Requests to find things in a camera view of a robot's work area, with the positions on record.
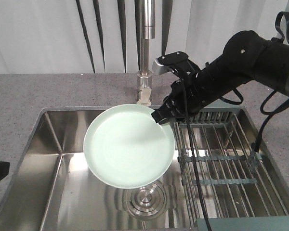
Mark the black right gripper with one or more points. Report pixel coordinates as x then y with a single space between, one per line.
184 99

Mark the light green round plate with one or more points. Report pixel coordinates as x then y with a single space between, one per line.
125 148

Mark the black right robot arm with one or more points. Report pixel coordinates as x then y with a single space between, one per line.
246 57

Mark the metal roll-up drying rack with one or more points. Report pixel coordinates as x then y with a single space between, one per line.
228 186

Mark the stainless steel sink faucet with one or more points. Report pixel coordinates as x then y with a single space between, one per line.
147 32

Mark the stainless steel sink basin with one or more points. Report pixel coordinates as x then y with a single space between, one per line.
55 191

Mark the round steel sink drain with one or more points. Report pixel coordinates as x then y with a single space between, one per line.
147 202

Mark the white pleated curtain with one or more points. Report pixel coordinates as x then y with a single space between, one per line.
103 36

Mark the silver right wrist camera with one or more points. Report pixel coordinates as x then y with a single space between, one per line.
163 64

